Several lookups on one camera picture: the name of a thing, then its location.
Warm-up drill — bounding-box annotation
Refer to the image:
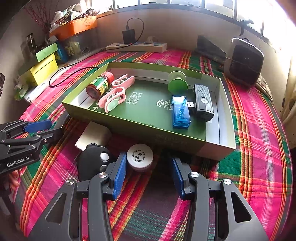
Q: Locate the pink clip front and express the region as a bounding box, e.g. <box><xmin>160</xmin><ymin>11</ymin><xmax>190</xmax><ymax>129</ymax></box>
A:
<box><xmin>98</xmin><ymin>87</ymin><xmax>126</xmax><ymax>113</ymax></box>

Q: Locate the green cardboard box tray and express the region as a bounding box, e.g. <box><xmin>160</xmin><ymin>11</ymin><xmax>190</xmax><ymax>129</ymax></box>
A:
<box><xmin>62</xmin><ymin>62</ymin><xmax>236</xmax><ymax>161</ymax></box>

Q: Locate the pink clip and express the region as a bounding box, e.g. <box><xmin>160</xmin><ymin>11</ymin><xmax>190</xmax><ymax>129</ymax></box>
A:
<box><xmin>112</xmin><ymin>74</ymin><xmax>135</xmax><ymax>89</ymax></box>
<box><xmin>98</xmin><ymin>87</ymin><xmax>126</xmax><ymax>113</ymax></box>

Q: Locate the black round key fob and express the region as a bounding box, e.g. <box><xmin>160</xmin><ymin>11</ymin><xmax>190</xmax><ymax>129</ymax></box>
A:
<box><xmin>77</xmin><ymin>143</ymin><xmax>112</xmax><ymax>181</ymax></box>

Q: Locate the black charger brick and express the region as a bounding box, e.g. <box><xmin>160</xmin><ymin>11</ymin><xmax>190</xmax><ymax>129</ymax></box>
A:
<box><xmin>122</xmin><ymin>29</ymin><xmax>136</xmax><ymax>45</ymax></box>

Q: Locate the small black grey heater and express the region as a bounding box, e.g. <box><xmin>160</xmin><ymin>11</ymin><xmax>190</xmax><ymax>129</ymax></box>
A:
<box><xmin>223</xmin><ymin>38</ymin><xmax>264</xmax><ymax>88</ymax></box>

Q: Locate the white power strip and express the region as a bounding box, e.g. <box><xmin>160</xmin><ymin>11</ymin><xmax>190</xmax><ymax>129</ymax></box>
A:
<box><xmin>105</xmin><ymin>42</ymin><xmax>167</xmax><ymax>53</ymax></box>

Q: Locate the blue usb tester dongle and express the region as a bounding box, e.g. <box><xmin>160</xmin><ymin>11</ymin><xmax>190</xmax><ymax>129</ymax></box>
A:
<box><xmin>171</xmin><ymin>95</ymin><xmax>194</xmax><ymax>130</ymax></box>

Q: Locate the orange storage tray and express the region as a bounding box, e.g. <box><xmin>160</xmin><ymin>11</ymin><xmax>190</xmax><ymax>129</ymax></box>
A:
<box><xmin>49</xmin><ymin>16</ymin><xmax>97</xmax><ymax>41</ymax></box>

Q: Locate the yellow green box stack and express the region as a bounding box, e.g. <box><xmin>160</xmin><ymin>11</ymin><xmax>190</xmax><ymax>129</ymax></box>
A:
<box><xmin>18</xmin><ymin>43</ymin><xmax>58</xmax><ymax>87</ymax></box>

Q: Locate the plaid pink green tablecloth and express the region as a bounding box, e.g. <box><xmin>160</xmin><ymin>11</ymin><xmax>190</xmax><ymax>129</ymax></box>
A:
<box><xmin>13</xmin><ymin>50</ymin><xmax>293</xmax><ymax>240</ymax></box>

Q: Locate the green white spool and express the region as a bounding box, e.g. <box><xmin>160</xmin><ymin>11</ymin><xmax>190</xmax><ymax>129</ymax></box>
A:
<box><xmin>168</xmin><ymin>71</ymin><xmax>188</xmax><ymax>95</ymax></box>

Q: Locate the cream patterned curtain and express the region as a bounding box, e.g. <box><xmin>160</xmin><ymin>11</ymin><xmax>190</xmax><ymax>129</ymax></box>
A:
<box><xmin>280</xmin><ymin>60</ymin><xmax>295</xmax><ymax>149</ymax></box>

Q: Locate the black charger cable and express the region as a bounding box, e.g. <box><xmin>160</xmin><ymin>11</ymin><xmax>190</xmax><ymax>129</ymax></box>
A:
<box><xmin>48</xmin><ymin>17</ymin><xmax>145</xmax><ymax>88</ymax></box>

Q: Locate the black rectangular remote device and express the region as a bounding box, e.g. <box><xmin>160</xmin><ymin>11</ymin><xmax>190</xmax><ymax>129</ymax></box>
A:
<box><xmin>194</xmin><ymin>84</ymin><xmax>214</xmax><ymax>121</ymax></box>

